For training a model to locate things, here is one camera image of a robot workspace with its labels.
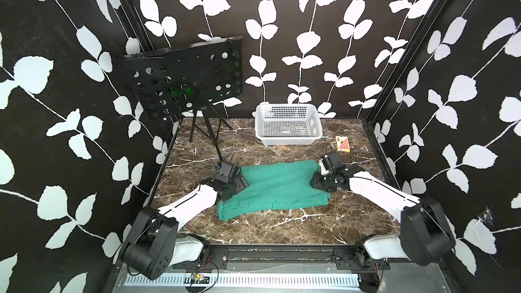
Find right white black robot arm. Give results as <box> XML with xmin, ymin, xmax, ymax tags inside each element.
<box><xmin>310</xmin><ymin>167</ymin><xmax>456</xmax><ymax>267</ymax></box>

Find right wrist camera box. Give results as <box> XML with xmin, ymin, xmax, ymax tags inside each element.
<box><xmin>318</xmin><ymin>151</ymin><xmax>346</xmax><ymax>176</ymax></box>

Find white plastic mesh basket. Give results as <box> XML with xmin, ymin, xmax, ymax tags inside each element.
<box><xmin>255</xmin><ymin>103</ymin><xmax>323</xmax><ymax>146</ymax></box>

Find small orange card box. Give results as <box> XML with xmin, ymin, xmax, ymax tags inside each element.
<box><xmin>335</xmin><ymin>136</ymin><xmax>351</xmax><ymax>153</ymax></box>

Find small green circuit board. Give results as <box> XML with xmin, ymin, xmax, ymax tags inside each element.
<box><xmin>190</xmin><ymin>273</ymin><xmax>210</xmax><ymax>286</ymax></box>

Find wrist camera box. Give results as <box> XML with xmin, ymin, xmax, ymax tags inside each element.
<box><xmin>215</xmin><ymin>160</ymin><xmax>241</xmax><ymax>184</ymax></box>
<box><xmin>318</xmin><ymin>151</ymin><xmax>346</xmax><ymax>176</ymax></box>

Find green long pants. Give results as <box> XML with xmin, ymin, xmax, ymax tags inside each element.
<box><xmin>217</xmin><ymin>160</ymin><xmax>331</xmax><ymax>221</ymax></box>

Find black perforated music stand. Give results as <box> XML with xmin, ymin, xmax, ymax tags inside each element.
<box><xmin>117</xmin><ymin>35</ymin><xmax>245</xmax><ymax>164</ymax></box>

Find white slotted cable duct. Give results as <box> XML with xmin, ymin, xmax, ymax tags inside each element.
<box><xmin>123</xmin><ymin>273</ymin><xmax>360</xmax><ymax>290</ymax></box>

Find black front mounting rail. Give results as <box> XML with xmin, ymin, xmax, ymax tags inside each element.
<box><xmin>111</xmin><ymin>245</ymin><xmax>432</xmax><ymax>271</ymax></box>

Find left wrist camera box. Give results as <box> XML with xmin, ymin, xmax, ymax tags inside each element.
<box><xmin>215</xmin><ymin>160</ymin><xmax>241</xmax><ymax>184</ymax></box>

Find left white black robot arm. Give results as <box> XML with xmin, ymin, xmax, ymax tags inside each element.
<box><xmin>117</xmin><ymin>173</ymin><xmax>249</xmax><ymax>280</ymax></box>

